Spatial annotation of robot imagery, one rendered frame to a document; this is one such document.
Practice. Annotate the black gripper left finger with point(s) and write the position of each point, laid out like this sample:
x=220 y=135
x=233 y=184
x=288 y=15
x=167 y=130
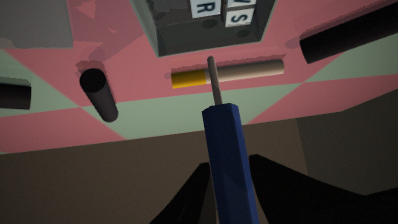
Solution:
x=194 y=202

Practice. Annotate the dark grey cylinder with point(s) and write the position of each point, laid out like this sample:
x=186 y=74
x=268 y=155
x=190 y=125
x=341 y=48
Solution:
x=95 y=85
x=349 y=35
x=15 y=96

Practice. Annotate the blue stylus with grey tip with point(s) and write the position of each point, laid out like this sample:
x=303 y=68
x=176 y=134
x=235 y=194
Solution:
x=228 y=158

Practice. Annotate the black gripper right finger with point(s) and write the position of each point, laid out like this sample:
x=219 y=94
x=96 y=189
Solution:
x=290 y=197

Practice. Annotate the black keyboard with white keys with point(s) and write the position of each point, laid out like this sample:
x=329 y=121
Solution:
x=179 y=27

